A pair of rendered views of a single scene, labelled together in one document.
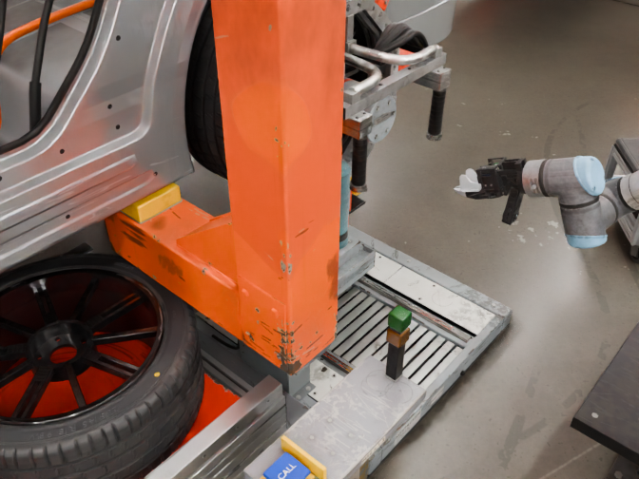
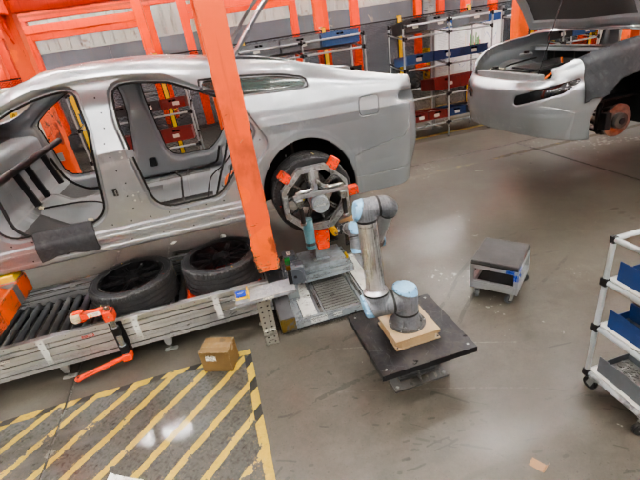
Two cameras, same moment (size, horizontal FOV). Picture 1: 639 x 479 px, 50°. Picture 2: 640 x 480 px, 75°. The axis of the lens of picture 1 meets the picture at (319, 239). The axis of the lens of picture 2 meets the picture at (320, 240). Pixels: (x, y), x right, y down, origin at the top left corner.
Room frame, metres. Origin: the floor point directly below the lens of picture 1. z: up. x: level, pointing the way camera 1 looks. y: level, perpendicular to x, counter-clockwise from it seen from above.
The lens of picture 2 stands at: (-0.82, -1.97, 2.08)
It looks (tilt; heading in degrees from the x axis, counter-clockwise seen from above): 27 degrees down; 38
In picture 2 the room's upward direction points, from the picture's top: 9 degrees counter-clockwise
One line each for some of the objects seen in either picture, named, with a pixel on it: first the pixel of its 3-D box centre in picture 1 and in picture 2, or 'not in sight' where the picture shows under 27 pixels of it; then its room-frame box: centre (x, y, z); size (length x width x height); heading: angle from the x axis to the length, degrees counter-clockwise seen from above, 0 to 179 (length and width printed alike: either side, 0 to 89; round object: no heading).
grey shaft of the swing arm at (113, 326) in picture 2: not in sight; (117, 332); (0.21, 0.82, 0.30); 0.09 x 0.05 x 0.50; 139
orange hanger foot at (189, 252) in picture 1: (188, 224); not in sight; (1.33, 0.32, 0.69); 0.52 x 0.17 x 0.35; 49
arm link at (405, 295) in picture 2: not in sight; (404, 297); (1.09, -1.05, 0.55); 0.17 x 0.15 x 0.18; 133
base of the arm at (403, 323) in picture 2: not in sight; (406, 315); (1.10, -1.06, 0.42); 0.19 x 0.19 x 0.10
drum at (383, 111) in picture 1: (351, 107); (317, 200); (1.65, -0.08, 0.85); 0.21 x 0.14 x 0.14; 49
